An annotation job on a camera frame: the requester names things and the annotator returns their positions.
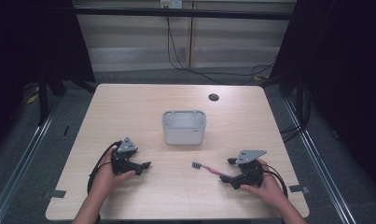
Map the white wall outlet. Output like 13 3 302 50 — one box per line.
160 0 184 9

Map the yellow tape piece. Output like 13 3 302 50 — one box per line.
24 85 41 105

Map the person's left hand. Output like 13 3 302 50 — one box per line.
90 148 137 200

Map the right hand-held gripper black cable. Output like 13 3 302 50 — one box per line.
260 162 289 200

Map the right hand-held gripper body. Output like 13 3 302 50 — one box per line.
230 149 268 190

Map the black stand leg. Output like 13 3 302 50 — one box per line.
36 73 50 127

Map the white plastic container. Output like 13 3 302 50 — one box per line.
161 109 208 147

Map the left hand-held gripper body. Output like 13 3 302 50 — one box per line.
110 136 144 175

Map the left hand-held gripper black cable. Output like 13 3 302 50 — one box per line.
86 140 123 196

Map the black horizontal bar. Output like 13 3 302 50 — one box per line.
73 7 295 21

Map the bundle of black cables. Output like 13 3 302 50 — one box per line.
279 82 313 144

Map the black curtain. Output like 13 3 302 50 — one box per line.
269 0 376 202
0 0 96 153

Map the long black floor cable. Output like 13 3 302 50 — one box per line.
165 14 277 86

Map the pink toothbrush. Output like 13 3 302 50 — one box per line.
191 161 237 179

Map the metal floor rail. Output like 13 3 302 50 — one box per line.
282 98 359 224
0 94 64 224

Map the person's right hand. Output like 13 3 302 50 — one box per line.
239 158 290 209

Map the hand-held gripper black cable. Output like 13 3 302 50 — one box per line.
86 140 123 196
260 162 289 200

